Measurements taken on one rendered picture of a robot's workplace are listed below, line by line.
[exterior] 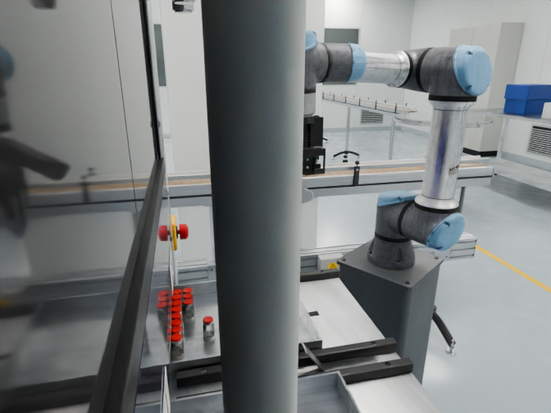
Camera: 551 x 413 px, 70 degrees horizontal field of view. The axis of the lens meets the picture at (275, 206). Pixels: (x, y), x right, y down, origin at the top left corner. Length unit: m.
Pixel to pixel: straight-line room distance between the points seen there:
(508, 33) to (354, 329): 6.79
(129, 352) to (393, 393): 0.53
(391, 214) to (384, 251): 0.13
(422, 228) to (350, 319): 0.40
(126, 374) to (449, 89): 0.98
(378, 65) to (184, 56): 1.32
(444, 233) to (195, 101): 1.49
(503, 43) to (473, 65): 6.27
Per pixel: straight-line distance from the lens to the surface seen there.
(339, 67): 0.82
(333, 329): 0.85
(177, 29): 2.21
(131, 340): 0.29
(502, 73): 7.39
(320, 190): 1.76
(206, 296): 0.95
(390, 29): 9.92
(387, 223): 1.25
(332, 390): 0.72
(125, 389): 0.26
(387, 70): 1.10
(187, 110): 2.21
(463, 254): 2.32
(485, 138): 7.40
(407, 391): 0.75
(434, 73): 1.12
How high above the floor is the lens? 1.38
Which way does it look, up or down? 19 degrees down
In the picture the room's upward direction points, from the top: straight up
